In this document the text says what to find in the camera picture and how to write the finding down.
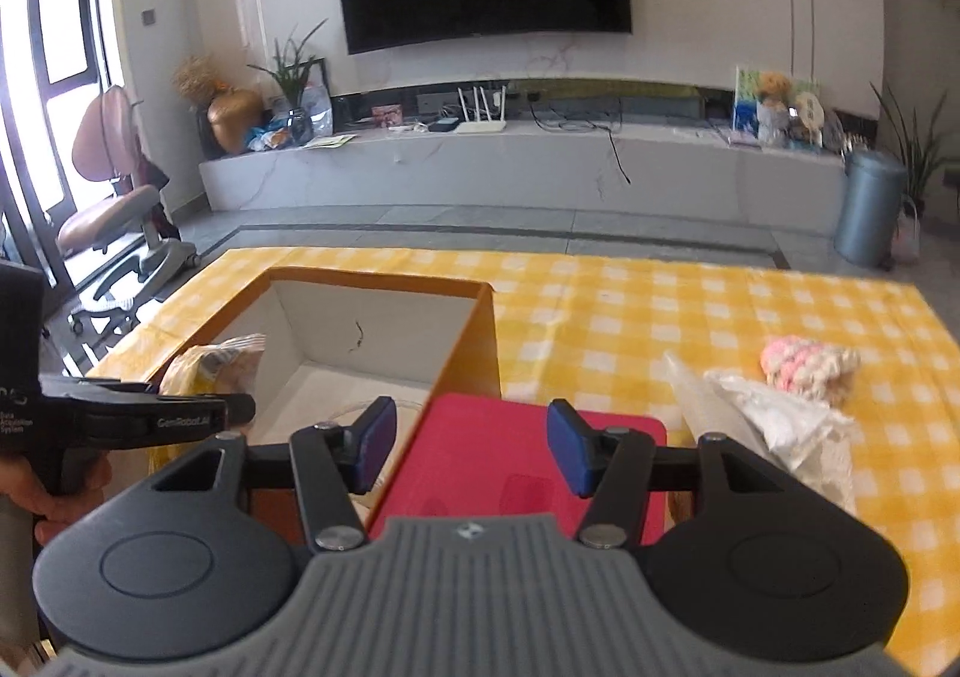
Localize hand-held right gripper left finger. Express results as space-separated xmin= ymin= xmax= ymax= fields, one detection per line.
xmin=154 ymin=396 xmax=398 ymax=551

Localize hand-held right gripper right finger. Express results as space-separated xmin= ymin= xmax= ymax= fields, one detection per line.
xmin=546 ymin=399 xmax=785 ymax=549

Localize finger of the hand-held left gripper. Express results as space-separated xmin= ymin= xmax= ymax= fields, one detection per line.
xmin=75 ymin=381 xmax=257 ymax=451

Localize yellow cloth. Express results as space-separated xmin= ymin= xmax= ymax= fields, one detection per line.
xmin=160 ymin=334 xmax=268 ymax=397

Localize orange cardboard box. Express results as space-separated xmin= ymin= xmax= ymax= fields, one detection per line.
xmin=146 ymin=266 xmax=502 ymax=550

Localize person's left hand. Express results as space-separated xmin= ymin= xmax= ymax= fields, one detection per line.
xmin=0 ymin=454 xmax=114 ymax=547

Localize red box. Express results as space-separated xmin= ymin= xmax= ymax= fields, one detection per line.
xmin=367 ymin=392 xmax=668 ymax=544

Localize clear plastic bag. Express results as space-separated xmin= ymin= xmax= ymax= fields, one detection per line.
xmin=662 ymin=351 xmax=725 ymax=457

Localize pink desk chair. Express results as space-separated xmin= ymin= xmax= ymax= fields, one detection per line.
xmin=56 ymin=84 xmax=202 ymax=340

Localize yellow checkered tablecloth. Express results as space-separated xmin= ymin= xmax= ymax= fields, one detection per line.
xmin=86 ymin=245 xmax=960 ymax=677

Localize white crumpled plastic bag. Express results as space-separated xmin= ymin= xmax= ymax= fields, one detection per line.
xmin=705 ymin=369 xmax=857 ymax=509

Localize pink white knitted toy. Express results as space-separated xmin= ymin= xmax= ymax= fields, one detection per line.
xmin=761 ymin=339 xmax=862 ymax=397

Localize white marble television console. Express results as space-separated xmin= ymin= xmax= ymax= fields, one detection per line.
xmin=199 ymin=122 xmax=848 ymax=235

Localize gold vase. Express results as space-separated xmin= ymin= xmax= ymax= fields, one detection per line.
xmin=206 ymin=88 xmax=263 ymax=157

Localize white router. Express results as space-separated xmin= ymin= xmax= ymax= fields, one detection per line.
xmin=456 ymin=86 xmax=509 ymax=135

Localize dried yellow flowers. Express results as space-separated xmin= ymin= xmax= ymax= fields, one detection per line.
xmin=171 ymin=53 xmax=226 ymax=160

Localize glass balcony door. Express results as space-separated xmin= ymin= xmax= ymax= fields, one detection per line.
xmin=0 ymin=0 xmax=121 ymax=318

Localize green plant in glass vase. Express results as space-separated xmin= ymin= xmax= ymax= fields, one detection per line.
xmin=247 ymin=18 xmax=331 ymax=145

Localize grey trash can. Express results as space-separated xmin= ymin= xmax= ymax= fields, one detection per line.
xmin=835 ymin=149 xmax=907 ymax=269

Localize painted picture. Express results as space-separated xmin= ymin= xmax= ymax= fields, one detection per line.
xmin=731 ymin=63 xmax=822 ymax=149

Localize teddy bear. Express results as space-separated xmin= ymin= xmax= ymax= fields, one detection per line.
xmin=756 ymin=71 xmax=792 ymax=145

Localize potted green plant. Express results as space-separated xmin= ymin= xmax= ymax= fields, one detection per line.
xmin=870 ymin=80 xmax=960 ymax=262

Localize black cable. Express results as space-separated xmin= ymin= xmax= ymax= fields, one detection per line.
xmin=606 ymin=98 xmax=632 ymax=185

